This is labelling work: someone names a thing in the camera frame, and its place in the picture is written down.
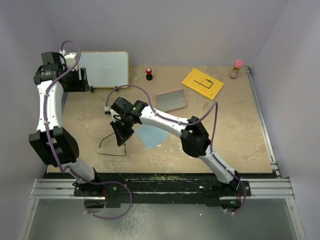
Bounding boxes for pink capped small bottle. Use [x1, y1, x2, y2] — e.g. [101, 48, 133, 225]
[229, 60, 244, 79]

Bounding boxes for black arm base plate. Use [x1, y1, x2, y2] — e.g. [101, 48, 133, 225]
[43, 172, 252, 209]

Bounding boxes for small whiteboard on stand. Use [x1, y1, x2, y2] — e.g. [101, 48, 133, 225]
[79, 51, 129, 92]

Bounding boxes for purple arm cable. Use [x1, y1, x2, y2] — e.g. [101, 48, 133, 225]
[42, 40, 133, 221]
[104, 84, 247, 216]

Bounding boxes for blue cleaning cloth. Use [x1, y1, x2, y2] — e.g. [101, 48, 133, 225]
[135, 124, 169, 150]

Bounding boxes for aluminium rail frame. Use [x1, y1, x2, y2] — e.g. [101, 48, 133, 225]
[29, 179, 85, 200]

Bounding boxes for red and black stamp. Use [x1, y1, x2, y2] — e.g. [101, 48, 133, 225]
[145, 67, 153, 81]

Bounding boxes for thin framed sunglasses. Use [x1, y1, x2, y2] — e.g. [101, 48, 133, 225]
[97, 132, 127, 157]

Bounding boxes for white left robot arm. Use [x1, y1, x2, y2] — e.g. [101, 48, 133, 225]
[28, 50, 103, 196]

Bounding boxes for pink glasses case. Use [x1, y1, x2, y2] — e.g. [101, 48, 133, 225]
[155, 88, 187, 112]

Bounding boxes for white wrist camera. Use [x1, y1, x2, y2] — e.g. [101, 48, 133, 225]
[104, 106, 121, 122]
[59, 50, 79, 71]

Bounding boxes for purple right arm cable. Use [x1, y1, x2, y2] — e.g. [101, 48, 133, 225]
[104, 84, 247, 216]

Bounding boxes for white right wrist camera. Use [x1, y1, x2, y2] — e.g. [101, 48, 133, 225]
[104, 106, 121, 122]

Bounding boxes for yellow book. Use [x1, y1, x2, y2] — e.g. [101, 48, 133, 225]
[181, 68, 224, 100]

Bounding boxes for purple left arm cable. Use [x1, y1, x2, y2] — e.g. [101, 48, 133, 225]
[42, 40, 133, 221]

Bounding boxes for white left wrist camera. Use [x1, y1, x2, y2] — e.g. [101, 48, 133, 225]
[59, 50, 79, 71]

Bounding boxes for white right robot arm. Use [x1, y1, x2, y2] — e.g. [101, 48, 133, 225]
[104, 97, 240, 196]

